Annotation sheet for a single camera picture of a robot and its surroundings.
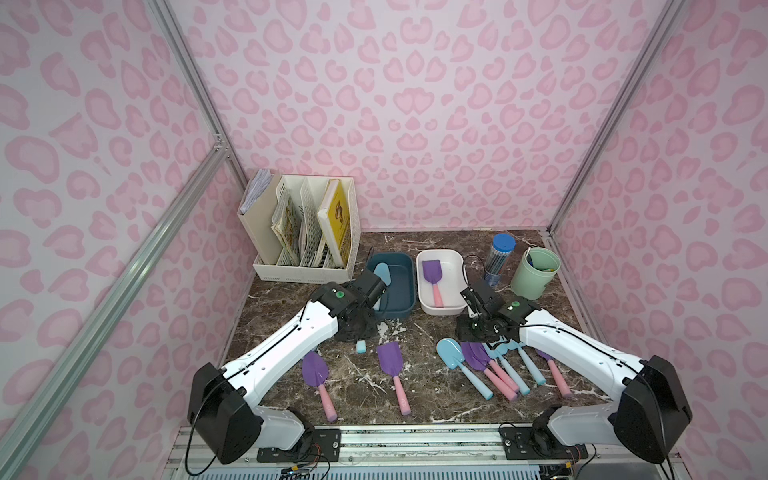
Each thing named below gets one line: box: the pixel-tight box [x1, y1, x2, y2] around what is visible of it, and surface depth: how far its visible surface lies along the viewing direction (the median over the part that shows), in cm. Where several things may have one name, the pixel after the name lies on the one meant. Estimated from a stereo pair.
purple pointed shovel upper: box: [468, 342, 519, 393], surface depth 87 cm
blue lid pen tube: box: [485, 233, 517, 287], surface depth 95 cm
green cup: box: [510, 247, 561, 301], surface depth 96 cm
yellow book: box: [317, 179, 351, 268], surface depth 98 cm
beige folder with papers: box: [236, 168, 283, 265], surface depth 93 cm
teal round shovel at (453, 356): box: [436, 338, 493, 400], surface depth 88 cm
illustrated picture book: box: [270, 195, 301, 265], surface depth 100 cm
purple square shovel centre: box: [376, 342, 411, 416], surface depth 87 cm
